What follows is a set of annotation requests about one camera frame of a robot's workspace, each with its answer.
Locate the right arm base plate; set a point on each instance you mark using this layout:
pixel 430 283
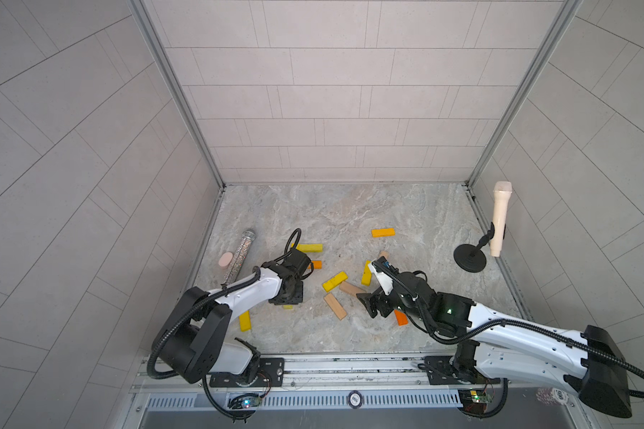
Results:
pixel 437 370

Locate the red orange block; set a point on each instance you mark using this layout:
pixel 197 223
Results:
pixel 401 318

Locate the amber orange far block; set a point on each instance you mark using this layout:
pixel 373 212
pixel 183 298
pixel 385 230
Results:
pixel 381 233

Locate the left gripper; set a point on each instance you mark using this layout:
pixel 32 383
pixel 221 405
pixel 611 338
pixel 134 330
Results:
pixel 298 299

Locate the glitter silver microphone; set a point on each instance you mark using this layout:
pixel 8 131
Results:
pixel 238 260

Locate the left circuit board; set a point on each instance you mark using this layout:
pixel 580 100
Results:
pixel 245 401

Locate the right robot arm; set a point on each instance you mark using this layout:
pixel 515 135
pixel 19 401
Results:
pixel 490 345

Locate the right circuit board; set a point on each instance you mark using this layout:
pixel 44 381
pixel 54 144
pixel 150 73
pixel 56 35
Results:
pixel 475 401

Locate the circuit board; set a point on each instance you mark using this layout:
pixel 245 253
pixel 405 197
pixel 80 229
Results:
pixel 245 401
pixel 475 401

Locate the aluminium rail frame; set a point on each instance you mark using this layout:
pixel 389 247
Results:
pixel 395 389

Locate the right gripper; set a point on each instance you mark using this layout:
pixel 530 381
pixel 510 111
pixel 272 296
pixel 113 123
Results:
pixel 380 299

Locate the round sticker on rail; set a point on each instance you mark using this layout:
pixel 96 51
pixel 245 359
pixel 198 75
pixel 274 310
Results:
pixel 355 400

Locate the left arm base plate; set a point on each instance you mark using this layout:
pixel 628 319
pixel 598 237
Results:
pixel 263 372

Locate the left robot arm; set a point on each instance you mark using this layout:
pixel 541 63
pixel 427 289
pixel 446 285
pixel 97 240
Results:
pixel 192 342

